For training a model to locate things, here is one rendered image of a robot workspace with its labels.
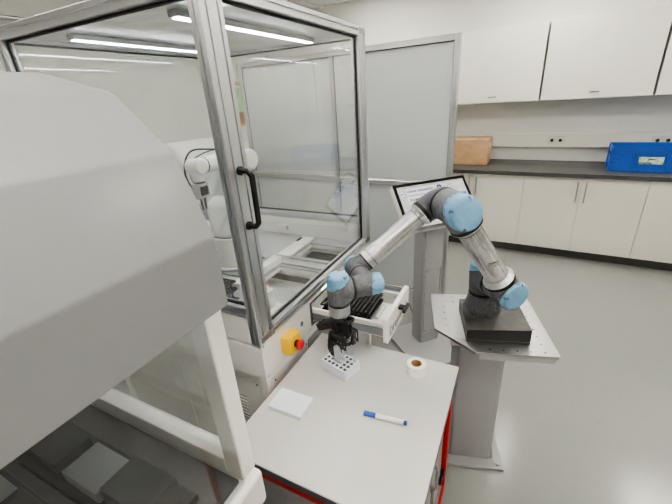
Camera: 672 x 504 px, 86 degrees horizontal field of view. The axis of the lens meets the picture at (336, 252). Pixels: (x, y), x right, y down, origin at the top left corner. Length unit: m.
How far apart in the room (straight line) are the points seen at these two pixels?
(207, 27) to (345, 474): 1.20
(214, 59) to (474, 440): 1.91
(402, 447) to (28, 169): 1.07
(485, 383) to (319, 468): 0.93
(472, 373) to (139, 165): 1.54
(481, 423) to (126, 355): 1.69
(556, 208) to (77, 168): 4.09
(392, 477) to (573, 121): 4.25
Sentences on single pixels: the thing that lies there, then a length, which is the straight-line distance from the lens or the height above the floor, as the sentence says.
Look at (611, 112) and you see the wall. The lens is 4.83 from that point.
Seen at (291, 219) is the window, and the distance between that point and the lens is 1.33.
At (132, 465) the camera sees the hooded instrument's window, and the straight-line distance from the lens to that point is 0.70.
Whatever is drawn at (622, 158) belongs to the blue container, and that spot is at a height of 1.02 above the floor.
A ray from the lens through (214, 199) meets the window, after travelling 1.14.
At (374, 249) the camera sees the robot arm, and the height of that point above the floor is 1.19.
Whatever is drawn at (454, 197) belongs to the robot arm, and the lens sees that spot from 1.22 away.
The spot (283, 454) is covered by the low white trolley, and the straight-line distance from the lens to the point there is 1.21.
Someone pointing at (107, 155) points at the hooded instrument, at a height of 1.65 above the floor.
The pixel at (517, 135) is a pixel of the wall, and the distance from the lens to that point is 4.79.
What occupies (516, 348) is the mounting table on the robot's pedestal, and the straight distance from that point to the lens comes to 1.62.
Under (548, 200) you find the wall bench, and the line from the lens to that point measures 4.26.
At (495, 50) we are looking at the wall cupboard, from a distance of 4.50.
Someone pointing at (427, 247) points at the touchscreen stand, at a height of 0.79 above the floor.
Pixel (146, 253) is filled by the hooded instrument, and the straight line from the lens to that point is 0.58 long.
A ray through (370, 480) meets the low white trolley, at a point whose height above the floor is 0.76.
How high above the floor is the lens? 1.71
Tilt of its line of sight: 23 degrees down
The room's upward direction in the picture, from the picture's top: 4 degrees counter-clockwise
